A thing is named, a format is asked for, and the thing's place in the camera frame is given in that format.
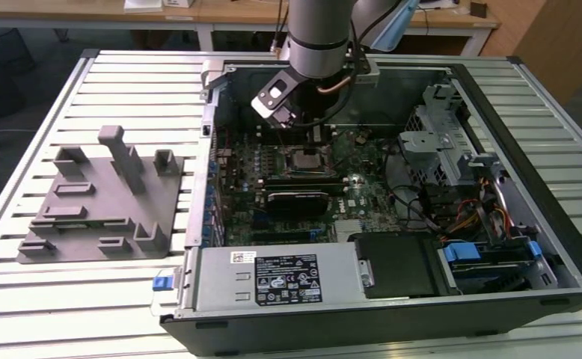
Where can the black fan shroud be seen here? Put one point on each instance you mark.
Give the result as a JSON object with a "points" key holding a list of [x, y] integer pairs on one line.
{"points": [[298, 205]]}

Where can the black RAM stick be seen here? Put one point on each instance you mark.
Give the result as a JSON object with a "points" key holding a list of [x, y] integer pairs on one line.
{"points": [[303, 188], [301, 181]]}

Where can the black office chair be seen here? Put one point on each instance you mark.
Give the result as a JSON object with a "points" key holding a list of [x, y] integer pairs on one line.
{"points": [[0, 75]]}

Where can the grey parts rack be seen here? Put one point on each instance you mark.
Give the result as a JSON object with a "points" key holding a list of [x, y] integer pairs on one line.
{"points": [[101, 179]]}

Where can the silver case hinge bracket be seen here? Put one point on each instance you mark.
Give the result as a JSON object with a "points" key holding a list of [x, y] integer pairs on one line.
{"points": [[211, 71]]}

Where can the green motherboard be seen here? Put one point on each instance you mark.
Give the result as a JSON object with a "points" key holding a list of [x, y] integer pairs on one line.
{"points": [[365, 187]]}

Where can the blue disk carrier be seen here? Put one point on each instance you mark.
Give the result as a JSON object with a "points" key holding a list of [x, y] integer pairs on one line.
{"points": [[462, 252]]}

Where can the black disk bay plate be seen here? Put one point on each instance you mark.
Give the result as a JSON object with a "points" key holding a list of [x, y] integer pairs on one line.
{"points": [[401, 265]]}

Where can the silver power supply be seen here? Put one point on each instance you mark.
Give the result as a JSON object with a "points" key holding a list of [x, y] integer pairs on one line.
{"points": [[215, 280]]}

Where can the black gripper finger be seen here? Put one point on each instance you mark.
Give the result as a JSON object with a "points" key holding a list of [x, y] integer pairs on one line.
{"points": [[319, 138]]}

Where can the silver drive cage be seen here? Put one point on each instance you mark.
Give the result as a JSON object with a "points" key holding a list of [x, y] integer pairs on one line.
{"points": [[425, 146]]}

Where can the RAM slots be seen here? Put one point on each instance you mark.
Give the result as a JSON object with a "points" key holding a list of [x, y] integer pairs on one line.
{"points": [[270, 134]]}

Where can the wooden cabinet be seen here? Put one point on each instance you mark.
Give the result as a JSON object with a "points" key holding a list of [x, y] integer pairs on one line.
{"points": [[560, 37]]}

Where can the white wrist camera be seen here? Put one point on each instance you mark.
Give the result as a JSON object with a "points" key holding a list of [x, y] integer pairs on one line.
{"points": [[273, 95]]}

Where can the black PC case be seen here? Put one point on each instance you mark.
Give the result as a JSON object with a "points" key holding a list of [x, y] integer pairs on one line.
{"points": [[321, 329]]}

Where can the blue case latch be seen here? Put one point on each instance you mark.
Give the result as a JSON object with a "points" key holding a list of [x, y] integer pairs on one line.
{"points": [[163, 283]]}

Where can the small silver heatsink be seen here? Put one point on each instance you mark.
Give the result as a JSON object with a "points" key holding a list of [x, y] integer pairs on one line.
{"points": [[349, 230]]}

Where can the CPU socket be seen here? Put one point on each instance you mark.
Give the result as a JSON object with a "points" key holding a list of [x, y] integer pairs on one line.
{"points": [[286, 164]]}

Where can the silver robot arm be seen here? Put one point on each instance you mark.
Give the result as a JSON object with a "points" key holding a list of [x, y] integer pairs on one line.
{"points": [[315, 30]]}

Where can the white box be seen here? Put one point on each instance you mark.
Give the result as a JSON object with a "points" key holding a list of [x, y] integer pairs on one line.
{"points": [[143, 3]]}

